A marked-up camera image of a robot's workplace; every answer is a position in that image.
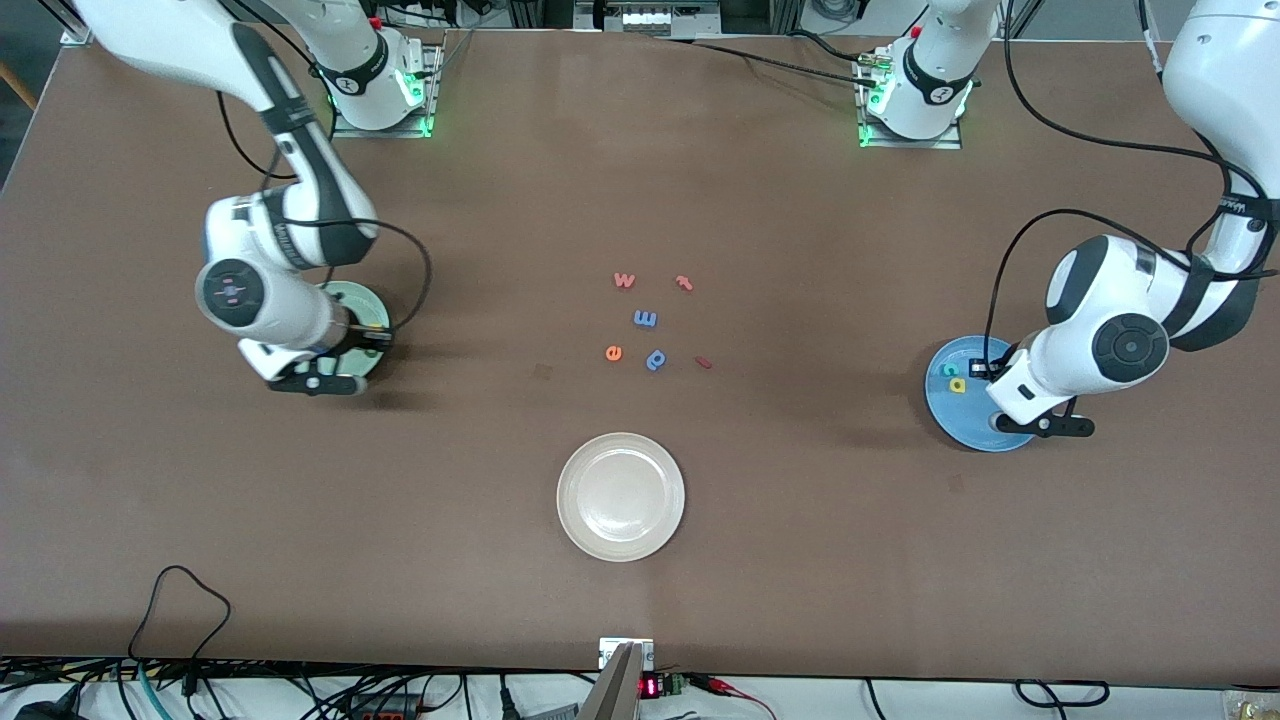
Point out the pink letter w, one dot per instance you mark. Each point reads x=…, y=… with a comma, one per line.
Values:
x=624, y=281

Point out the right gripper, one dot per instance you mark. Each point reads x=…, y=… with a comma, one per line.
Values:
x=357, y=337

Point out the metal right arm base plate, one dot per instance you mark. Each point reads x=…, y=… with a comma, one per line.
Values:
x=432, y=100

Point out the orange power strip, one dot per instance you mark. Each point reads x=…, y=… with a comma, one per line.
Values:
x=385, y=715

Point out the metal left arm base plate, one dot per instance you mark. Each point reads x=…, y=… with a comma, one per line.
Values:
x=955, y=140

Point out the blue letter p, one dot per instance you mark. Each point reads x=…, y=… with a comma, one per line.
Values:
x=656, y=359

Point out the blue plate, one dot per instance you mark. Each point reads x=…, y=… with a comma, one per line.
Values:
x=950, y=420

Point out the blue letter m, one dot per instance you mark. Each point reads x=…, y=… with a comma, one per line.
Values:
x=645, y=319

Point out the red digit display module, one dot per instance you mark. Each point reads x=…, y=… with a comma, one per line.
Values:
x=652, y=687

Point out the green plate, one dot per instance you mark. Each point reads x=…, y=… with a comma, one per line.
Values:
x=362, y=300

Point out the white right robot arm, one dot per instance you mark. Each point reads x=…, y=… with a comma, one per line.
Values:
x=270, y=310

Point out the grey equipment box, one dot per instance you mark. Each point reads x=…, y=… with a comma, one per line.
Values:
x=650, y=18

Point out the white mount plate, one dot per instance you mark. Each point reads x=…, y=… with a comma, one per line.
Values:
x=608, y=650

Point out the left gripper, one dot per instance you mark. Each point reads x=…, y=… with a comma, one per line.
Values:
x=1001, y=364

